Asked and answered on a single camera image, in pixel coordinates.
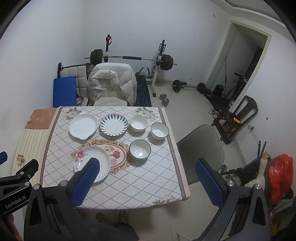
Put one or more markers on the person's foot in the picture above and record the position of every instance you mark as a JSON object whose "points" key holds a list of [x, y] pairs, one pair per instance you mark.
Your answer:
{"points": [[101, 217], [123, 217]]}

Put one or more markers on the dark wooden chair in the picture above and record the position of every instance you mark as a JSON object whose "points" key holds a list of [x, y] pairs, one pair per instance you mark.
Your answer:
{"points": [[249, 109]]}

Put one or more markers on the diamond pattern floral tablecloth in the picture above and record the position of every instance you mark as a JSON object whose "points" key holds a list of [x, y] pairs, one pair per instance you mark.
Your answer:
{"points": [[138, 180]]}

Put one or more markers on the person's right foot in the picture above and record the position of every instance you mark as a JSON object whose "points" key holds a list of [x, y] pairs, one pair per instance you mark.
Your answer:
{"points": [[123, 217]]}

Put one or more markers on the floral white plate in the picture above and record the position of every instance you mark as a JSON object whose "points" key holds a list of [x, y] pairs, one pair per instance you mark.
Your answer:
{"points": [[87, 154]]}

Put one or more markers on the white bowl with dark rim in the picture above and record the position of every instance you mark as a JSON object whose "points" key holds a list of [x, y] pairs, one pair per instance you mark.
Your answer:
{"points": [[159, 131], [140, 149]]}

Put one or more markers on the beige puffer jacket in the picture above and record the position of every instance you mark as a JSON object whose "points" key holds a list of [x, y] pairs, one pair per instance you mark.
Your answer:
{"points": [[124, 85]]}

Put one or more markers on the table with striped cover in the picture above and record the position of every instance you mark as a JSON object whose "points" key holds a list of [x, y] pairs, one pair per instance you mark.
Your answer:
{"points": [[32, 143]]}

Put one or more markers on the grey shell chair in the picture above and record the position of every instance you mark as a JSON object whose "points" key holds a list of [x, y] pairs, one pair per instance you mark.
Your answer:
{"points": [[203, 143]]}

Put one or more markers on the blue striped white plate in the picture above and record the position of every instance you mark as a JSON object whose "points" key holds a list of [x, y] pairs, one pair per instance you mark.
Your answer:
{"points": [[113, 125]]}

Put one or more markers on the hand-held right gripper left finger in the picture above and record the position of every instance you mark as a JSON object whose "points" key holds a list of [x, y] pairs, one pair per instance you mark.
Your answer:
{"points": [[85, 180]]}

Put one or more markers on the red plastic bag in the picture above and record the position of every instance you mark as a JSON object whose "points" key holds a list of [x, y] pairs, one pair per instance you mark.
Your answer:
{"points": [[281, 176]]}

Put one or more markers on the short barbell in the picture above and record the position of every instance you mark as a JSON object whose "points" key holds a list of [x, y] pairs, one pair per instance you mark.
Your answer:
{"points": [[177, 85]]}

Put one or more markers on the chrome dumbbell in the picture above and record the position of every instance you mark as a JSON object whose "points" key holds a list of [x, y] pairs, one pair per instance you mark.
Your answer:
{"points": [[162, 95], [166, 102]]}

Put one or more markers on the barbell with black plates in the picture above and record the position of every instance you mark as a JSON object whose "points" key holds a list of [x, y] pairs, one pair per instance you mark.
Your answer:
{"points": [[131, 58]]}

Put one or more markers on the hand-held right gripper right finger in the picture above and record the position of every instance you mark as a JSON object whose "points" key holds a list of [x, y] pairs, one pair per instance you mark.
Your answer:
{"points": [[209, 183]]}

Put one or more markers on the person's left foot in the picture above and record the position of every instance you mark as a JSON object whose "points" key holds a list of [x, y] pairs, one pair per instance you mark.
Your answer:
{"points": [[101, 217]]}

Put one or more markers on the person's dark fleece clothing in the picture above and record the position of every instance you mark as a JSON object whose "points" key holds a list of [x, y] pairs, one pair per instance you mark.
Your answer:
{"points": [[115, 233]]}

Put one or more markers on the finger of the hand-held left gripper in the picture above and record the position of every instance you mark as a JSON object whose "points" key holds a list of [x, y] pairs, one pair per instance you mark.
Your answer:
{"points": [[2, 158], [27, 169]]}

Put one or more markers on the cream door frame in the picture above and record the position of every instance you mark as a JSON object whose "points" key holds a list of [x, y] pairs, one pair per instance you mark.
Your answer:
{"points": [[252, 30]]}

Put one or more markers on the black weight bench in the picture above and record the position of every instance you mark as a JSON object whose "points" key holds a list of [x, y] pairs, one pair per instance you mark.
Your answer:
{"points": [[143, 92]]}

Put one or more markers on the blue folded mat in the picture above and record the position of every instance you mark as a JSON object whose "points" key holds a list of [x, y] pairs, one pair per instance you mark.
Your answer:
{"points": [[64, 92]]}

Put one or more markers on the black metal frame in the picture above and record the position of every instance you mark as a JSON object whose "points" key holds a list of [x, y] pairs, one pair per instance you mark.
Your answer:
{"points": [[245, 170]]}

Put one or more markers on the white quilted chair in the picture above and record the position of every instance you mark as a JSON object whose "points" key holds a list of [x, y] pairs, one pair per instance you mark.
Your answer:
{"points": [[81, 74]]}

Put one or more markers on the chrome chair base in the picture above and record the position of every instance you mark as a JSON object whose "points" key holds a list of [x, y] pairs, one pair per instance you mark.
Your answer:
{"points": [[80, 100]]}

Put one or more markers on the barbell on rack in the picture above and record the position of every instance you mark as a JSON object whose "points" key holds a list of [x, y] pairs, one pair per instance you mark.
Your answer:
{"points": [[155, 74]]}

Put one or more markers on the black exercise bike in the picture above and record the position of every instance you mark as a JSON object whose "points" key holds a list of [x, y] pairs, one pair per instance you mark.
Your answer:
{"points": [[239, 81]]}

